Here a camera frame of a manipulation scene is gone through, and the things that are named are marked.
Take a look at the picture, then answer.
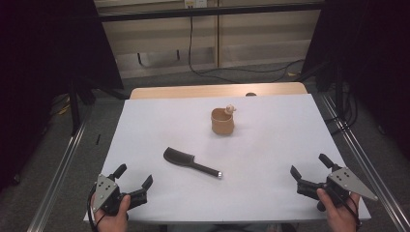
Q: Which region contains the black stand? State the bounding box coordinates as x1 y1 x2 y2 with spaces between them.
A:
68 76 98 136

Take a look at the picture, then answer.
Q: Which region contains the left hand-held gripper cable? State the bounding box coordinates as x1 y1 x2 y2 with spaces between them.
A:
86 185 107 232

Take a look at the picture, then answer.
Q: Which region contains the bundle of black cables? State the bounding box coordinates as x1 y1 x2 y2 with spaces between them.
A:
324 81 360 136

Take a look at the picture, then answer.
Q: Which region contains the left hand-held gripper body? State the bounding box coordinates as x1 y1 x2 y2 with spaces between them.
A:
92 173 132 217

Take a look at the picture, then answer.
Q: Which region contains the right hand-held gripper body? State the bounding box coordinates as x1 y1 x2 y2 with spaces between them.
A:
317 166 379 213

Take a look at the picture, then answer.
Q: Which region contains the white wall socket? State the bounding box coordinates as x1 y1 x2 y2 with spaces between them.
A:
184 0 208 9

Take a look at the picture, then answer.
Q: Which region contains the person's right hand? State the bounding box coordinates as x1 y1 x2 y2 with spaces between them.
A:
316 188 361 232

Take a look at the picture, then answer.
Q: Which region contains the wooden table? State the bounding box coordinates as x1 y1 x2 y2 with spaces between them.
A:
129 81 308 101

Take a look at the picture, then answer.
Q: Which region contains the tan cup with figurine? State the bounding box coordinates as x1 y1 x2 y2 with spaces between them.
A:
211 104 237 135

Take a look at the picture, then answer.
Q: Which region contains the black curtain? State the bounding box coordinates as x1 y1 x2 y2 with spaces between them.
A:
301 0 410 160
0 0 125 192

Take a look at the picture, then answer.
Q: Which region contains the long black floor cable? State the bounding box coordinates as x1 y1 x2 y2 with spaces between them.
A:
188 14 306 84

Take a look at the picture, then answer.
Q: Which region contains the black comb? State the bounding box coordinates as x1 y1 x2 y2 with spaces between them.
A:
162 147 223 179

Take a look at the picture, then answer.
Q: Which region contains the person's left hand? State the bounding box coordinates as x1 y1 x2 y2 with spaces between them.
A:
91 194 132 232

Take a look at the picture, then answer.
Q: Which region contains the metal floor rail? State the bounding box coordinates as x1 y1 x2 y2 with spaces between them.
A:
27 122 89 232
322 95 410 232

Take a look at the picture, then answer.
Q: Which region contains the black horizontal bar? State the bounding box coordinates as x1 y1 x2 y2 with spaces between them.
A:
97 2 325 23

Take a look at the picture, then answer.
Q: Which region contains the hand-held gripper cable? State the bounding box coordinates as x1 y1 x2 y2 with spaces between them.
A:
86 185 107 232
325 187 362 228

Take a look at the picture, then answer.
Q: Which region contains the right hand-held gripper cable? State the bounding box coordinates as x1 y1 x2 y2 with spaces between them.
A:
325 187 362 228

